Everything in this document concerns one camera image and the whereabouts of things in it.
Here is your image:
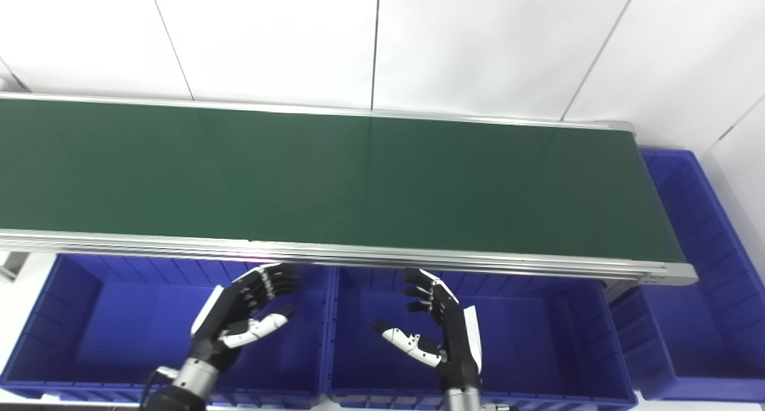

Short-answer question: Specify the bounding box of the blue plastic bin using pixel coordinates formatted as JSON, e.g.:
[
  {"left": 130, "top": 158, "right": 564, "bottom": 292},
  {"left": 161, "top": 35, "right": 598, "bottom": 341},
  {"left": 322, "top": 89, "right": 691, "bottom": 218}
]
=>
[
  {"left": 323, "top": 266, "right": 639, "bottom": 411},
  {"left": 0, "top": 253, "right": 333, "bottom": 409},
  {"left": 608, "top": 149, "right": 765, "bottom": 403}
]

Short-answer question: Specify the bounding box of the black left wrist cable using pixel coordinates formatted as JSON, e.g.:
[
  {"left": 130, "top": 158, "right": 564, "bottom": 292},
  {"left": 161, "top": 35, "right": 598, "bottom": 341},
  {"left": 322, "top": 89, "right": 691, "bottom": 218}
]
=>
[{"left": 141, "top": 367, "right": 180, "bottom": 410}]

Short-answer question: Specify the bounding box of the green conveyor belt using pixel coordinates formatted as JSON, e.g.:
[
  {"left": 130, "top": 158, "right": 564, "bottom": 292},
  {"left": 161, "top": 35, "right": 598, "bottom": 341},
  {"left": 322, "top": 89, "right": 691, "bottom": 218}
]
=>
[
  {"left": 0, "top": 98, "right": 687, "bottom": 263},
  {"left": 0, "top": 91, "right": 699, "bottom": 287}
]

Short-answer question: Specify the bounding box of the aluminium conveyor leg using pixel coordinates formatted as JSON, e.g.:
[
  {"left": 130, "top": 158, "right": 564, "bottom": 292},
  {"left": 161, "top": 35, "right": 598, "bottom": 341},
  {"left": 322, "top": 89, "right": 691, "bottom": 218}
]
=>
[
  {"left": 602, "top": 279, "right": 641, "bottom": 305},
  {"left": 0, "top": 251, "right": 30, "bottom": 283}
]

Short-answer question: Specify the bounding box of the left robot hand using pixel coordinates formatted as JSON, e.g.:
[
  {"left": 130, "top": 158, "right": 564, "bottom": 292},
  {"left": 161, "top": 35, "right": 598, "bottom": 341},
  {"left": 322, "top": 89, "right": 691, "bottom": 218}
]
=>
[{"left": 189, "top": 263, "right": 301, "bottom": 374}]

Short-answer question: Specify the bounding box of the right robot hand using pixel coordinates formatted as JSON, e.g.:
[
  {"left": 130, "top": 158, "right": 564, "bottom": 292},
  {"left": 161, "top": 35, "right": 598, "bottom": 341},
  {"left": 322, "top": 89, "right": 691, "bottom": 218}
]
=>
[{"left": 372, "top": 268, "right": 484, "bottom": 394}]

